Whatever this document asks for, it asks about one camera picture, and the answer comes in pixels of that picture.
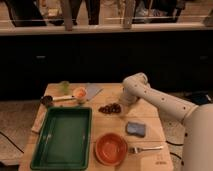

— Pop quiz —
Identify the dark grape bunch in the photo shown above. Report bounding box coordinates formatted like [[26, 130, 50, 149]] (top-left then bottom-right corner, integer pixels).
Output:
[[98, 103, 121, 114]]

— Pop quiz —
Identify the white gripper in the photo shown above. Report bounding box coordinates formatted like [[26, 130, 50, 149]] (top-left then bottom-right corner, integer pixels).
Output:
[[120, 90, 138, 117]]

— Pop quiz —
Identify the black cable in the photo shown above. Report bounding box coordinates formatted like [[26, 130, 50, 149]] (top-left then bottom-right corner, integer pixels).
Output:
[[0, 131, 25, 154], [165, 139, 184, 148]]

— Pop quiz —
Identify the blue sponge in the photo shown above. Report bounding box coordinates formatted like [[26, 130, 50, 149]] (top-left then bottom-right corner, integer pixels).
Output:
[[126, 122, 146, 137]]

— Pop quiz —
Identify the black scoop wooden handle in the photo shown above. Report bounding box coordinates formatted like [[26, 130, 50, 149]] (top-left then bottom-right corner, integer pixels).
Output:
[[40, 95, 74, 107]]

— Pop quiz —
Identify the green plastic tray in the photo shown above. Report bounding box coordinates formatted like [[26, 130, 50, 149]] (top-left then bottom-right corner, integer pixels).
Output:
[[30, 107, 92, 171]]

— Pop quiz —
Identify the grey blue cloth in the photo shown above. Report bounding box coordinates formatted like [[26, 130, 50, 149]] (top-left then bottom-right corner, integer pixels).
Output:
[[86, 83, 102, 101]]

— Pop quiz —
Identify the orange red bowl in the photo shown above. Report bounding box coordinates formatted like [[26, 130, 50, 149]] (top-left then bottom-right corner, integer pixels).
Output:
[[94, 133, 128, 166]]

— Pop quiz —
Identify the small orange cup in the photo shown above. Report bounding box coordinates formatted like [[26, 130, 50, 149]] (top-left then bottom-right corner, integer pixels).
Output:
[[73, 87, 87, 103]]

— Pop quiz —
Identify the silver fork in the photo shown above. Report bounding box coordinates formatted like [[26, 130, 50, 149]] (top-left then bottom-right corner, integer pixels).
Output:
[[128, 146, 163, 154]]

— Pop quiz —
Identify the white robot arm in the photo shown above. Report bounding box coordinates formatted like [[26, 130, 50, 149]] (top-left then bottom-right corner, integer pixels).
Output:
[[120, 72, 213, 171]]

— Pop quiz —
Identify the green clear glass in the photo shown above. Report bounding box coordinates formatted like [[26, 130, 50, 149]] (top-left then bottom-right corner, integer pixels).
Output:
[[59, 81, 69, 95]]

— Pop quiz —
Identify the black cable right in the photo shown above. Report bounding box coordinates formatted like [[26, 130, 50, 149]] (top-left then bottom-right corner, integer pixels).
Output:
[[165, 139, 184, 148]]

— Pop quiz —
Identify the black cable left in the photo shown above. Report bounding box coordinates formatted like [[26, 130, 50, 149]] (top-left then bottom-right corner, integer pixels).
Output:
[[0, 131, 25, 154]]

